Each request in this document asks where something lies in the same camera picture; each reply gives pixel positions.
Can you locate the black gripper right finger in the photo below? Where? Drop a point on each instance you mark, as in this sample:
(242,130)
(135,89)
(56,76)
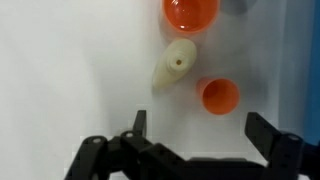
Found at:
(286,150)

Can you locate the small orange plastic cup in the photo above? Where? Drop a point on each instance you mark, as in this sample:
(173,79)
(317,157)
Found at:
(220,96)

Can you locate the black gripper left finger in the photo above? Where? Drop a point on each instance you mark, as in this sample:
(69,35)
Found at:
(110,156)

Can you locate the cream plastic bottle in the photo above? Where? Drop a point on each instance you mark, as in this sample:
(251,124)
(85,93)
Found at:
(175,63)

